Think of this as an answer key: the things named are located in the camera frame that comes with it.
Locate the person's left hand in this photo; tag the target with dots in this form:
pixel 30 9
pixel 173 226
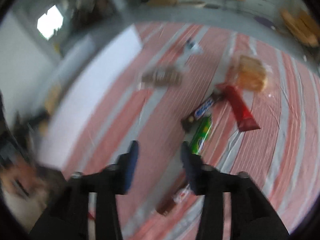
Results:
pixel 21 179

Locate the purple floor mat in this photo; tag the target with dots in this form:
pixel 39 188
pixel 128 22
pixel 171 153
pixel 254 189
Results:
pixel 265 22

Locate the white triangular snack pouch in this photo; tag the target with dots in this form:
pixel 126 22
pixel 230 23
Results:
pixel 191 47

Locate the clear bag brown hawthorn strips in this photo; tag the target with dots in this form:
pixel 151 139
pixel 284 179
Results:
pixel 161 76

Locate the red cone snack pack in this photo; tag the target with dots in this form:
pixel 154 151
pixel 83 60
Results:
pixel 244 118

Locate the dark maroon snack stick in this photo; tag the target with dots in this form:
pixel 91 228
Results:
pixel 173 198

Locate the white foam board box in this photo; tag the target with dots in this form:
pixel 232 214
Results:
pixel 85 94

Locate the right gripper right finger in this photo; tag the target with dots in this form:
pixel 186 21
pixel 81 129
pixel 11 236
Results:
pixel 252 215

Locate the green candy tube pack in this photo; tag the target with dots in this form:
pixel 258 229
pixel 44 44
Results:
pixel 201 134

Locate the bagged bread loaf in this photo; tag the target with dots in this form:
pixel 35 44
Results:
pixel 250 73

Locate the dark brown chocolate bar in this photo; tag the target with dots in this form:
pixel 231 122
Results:
pixel 188 121

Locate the striped pink grey tablecloth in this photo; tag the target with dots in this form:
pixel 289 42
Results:
pixel 261 111

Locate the cardboard box on floor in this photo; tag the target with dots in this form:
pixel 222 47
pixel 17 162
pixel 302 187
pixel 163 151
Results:
pixel 162 3

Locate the yellow rice cracker pack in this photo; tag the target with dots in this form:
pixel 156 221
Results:
pixel 50 104

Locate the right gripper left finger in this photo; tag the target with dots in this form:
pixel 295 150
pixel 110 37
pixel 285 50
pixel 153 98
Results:
pixel 67 216

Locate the orange lounge chair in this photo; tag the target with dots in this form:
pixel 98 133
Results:
pixel 303 27

